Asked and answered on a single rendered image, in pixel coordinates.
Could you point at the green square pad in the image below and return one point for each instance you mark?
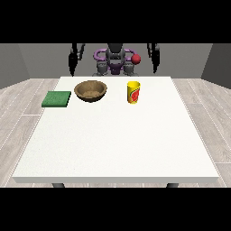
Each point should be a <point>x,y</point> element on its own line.
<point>56,99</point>

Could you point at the grey robot trunk purple rings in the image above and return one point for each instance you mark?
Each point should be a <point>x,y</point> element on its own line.
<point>114,61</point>

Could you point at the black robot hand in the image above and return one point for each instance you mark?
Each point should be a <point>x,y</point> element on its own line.
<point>72,61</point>
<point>155,58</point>

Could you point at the yellow cup with melon print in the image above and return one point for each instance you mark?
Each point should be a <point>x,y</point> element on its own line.
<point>133,92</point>

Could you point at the brown wooden bowl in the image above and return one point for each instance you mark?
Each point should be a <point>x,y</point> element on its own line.
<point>90,90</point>

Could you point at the small red ball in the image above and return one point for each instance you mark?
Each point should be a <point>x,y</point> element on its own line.
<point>136,59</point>

